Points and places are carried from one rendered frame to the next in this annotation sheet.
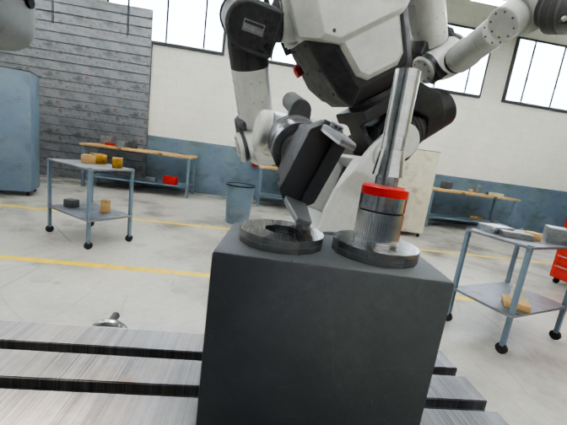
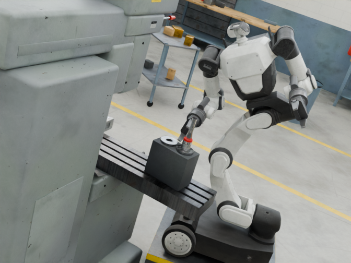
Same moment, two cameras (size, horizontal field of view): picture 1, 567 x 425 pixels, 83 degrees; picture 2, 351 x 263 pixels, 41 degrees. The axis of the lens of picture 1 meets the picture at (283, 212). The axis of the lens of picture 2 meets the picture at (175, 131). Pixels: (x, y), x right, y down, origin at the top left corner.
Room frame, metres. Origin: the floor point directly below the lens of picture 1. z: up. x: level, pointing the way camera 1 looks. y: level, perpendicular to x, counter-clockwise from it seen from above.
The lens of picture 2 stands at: (-1.60, -1.05, 2.16)
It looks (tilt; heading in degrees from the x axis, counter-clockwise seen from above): 23 degrees down; 28
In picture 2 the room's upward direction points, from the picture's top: 17 degrees clockwise
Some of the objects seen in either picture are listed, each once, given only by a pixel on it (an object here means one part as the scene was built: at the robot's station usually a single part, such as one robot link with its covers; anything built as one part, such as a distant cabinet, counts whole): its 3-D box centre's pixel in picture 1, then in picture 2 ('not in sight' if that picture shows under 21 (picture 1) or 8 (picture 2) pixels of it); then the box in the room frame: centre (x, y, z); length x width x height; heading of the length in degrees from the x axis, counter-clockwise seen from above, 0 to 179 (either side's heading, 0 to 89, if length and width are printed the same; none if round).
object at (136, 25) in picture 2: not in sight; (126, 16); (0.24, 0.38, 1.68); 0.34 x 0.24 x 0.10; 7
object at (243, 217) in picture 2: not in sight; (236, 209); (0.90, -0.28, 0.68); 0.21 x 0.20 x 0.13; 113
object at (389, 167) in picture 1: (396, 130); (191, 128); (0.33, -0.10, 1.28); 0.03 x 0.03 x 0.11
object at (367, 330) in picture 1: (314, 320); (172, 161); (0.33, -0.05, 1.07); 0.22 x 0.12 x 0.20; 91
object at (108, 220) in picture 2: not in sight; (85, 214); (0.31, 0.38, 0.47); 0.81 x 0.32 x 0.60; 7
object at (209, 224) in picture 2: not in sight; (227, 218); (0.89, -0.25, 0.59); 0.64 x 0.52 x 0.33; 113
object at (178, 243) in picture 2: not in sight; (178, 240); (0.55, -0.14, 0.50); 0.20 x 0.05 x 0.20; 113
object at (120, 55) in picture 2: not in sight; (98, 61); (0.09, 0.36, 1.47); 0.24 x 0.19 x 0.26; 97
